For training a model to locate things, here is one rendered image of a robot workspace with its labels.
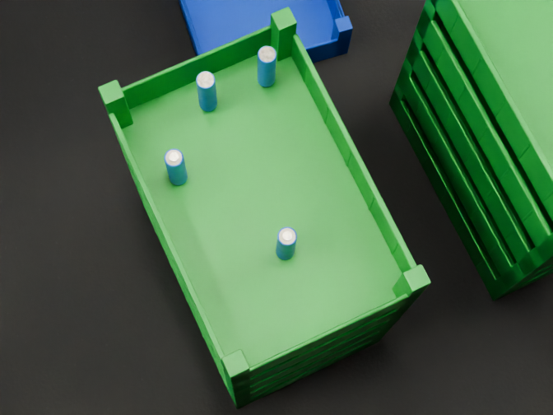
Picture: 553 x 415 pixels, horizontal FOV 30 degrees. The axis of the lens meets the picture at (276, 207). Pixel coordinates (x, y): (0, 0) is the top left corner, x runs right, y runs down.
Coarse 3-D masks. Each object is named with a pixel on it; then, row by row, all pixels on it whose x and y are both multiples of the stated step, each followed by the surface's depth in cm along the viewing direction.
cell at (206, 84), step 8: (200, 72) 99; (208, 72) 99; (200, 80) 99; (208, 80) 99; (200, 88) 99; (208, 88) 98; (200, 96) 101; (208, 96) 101; (200, 104) 103; (208, 104) 102; (216, 104) 104
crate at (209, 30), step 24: (192, 0) 143; (216, 0) 143; (240, 0) 143; (264, 0) 143; (288, 0) 143; (312, 0) 143; (336, 0) 138; (192, 24) 136; (216, 24) 142; (240, 24) 142; (264, 24) 142; (312, 24) 142; (336, 24) 134; (312, 48) 136; (336, 48) 139
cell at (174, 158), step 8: (168, 152) 97; (176, 152) 97; (168, 160) 97; (176, 160) 97; (168, 168) 98; (176, 168) 97; (184, 168) 99; (176, 176) 100; (184, 176) 101; (176, 184) 102
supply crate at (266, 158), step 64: (192, 64) 101; (256, 64) 106; (128, 128) 104; (192, 128) 104; (256, 128) 104; (320, 128) 104; (192, 192) 102; (256, 192) 103; (320, 192) 103; (192, 256) 101; (256, 256) 101; (320, 256) 101; (384, 256) 101; (256, 320) 99; (320, 320) 99
